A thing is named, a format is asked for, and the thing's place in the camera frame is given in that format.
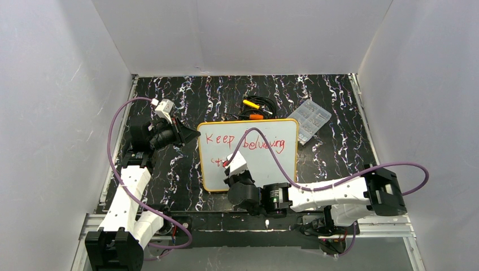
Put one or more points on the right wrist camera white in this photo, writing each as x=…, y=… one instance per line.
x=235, y=165

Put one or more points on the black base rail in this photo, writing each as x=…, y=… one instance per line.
x=238, y=229

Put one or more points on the orange handled tool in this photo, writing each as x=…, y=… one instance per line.
x=256, y=117

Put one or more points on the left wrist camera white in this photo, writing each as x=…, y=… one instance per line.
x=163, y=109

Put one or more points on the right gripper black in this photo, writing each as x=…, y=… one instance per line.
x=233, y=178

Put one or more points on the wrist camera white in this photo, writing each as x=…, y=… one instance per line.
x=163, y=109
x=235, y=165

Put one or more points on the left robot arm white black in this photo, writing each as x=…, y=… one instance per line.
x=128, y=227

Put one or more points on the whiteboard with yellow frame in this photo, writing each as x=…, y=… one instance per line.
x=260, y=142

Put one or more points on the clear plastic screw box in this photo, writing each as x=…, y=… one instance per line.
x=310, y=117

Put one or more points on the yellow handled tool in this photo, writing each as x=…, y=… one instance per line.
x=251, y=104

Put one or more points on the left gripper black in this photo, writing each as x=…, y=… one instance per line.
x=179, y=131

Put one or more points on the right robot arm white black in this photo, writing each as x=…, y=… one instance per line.
x=376, y=191

